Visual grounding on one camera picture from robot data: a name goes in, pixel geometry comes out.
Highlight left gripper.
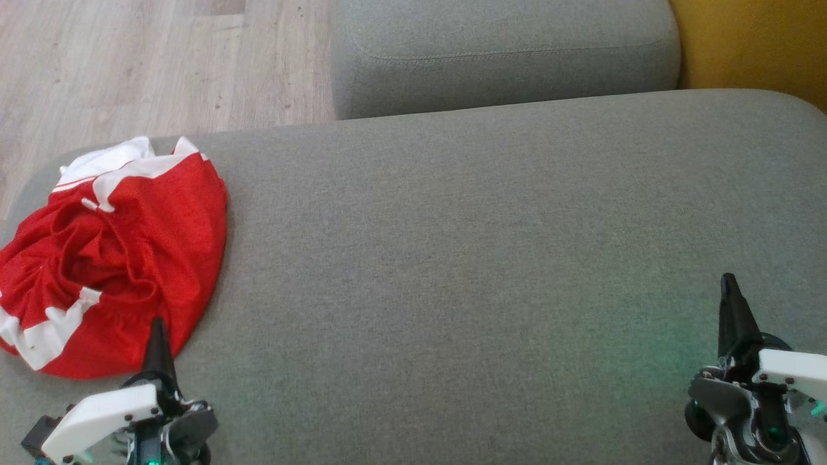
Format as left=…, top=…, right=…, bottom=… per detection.
left=39, top=316, right=219, bottom=465

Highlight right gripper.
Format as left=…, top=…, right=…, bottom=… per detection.
left=685, top=273, right=827, bottom=465

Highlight red shorts with white trim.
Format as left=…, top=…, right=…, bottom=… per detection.
left=0, top=150, right=229, bottom=380

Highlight yellow upholstered panel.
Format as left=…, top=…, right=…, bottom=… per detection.
left=668, top=0, right=827, bottom=114

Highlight large grey sofa seat cushion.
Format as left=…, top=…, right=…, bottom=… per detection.
left=0, top=88, right=827, bottom=465

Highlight small grey sofa cushion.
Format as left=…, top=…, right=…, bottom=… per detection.
left=330, top=0, right=682, bottom=121

